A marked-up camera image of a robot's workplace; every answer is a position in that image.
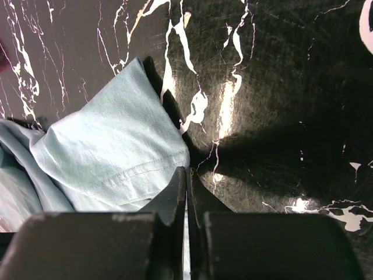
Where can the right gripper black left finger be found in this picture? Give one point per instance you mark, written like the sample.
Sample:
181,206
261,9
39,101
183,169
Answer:
147,244

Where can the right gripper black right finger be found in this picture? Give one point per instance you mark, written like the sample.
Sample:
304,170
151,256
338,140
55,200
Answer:
229,245

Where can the grey blue t shirt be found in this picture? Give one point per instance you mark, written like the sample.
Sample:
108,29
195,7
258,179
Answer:
115,154

